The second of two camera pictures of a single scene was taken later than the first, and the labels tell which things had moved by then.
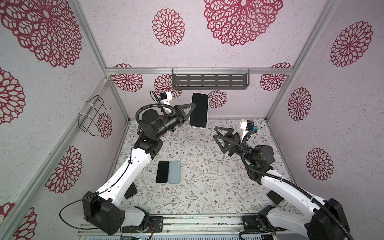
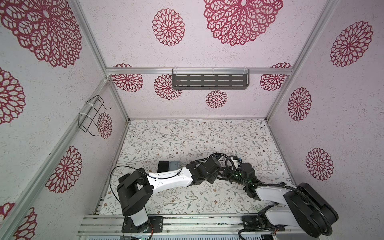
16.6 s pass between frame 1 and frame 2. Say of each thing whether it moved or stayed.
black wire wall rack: stayed
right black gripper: moved
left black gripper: moved
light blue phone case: stayed
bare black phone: stayed
